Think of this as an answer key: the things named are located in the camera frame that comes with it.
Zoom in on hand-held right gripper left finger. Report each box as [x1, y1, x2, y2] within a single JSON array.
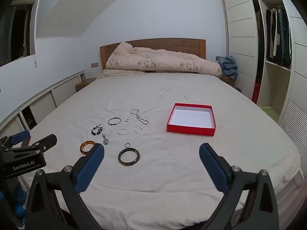
[[25, 143, 113, 230]]

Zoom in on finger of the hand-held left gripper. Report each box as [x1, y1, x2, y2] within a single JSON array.
[[3, 134, 57, 161], [0, 131, 31, 150]]

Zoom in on low white wall cabinet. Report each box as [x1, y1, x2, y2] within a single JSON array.
[[0, 71, 87, 139]]

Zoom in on pale green cloth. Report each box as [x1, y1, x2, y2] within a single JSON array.
[[260, 104, 280, 122]]

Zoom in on amber bangle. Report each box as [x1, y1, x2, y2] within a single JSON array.
[[80, 140, 97, 155]]

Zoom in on wooden headboard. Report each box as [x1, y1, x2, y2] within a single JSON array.
[[99, 38, 207, 71]]

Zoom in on cream pillow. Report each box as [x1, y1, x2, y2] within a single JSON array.
[[97, 68, 149, 78]]

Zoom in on wooden nightstand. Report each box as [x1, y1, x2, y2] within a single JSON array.
[[221, 74, 237, 87]]

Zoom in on bed with white sheet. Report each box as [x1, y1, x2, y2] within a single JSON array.
[[23, 71, 301, 230]]

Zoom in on silver chain necklace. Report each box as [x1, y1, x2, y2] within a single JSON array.
[[130, 109, 149, 125]]

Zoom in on dark metal trinkets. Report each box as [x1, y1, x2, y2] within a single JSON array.
[[91, 124, 103, 136]]

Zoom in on window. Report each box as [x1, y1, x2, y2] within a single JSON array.
[[0, 0, 40, 63]]

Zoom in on red jewelry box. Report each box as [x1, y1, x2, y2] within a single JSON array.
[[166, 103, 216, 136]]

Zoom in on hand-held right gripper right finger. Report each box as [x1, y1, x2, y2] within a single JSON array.
[[199, 143, 280, 230]]

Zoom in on dark brown bangle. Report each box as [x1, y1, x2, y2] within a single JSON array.
[[118, 148, 141, 166]]

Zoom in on blue crumpled clothes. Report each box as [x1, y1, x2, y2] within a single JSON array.
[[217, 56, 238, 79]]

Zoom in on hanging clothes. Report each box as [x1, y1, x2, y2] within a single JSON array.
[[266, 7, 292, 69]]

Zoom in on pink floral duvet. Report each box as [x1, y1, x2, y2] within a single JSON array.
[[106, 42, 222, 78]]

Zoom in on cream wardrobe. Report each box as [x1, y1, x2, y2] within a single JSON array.
[[219, 0, 307, 163]]

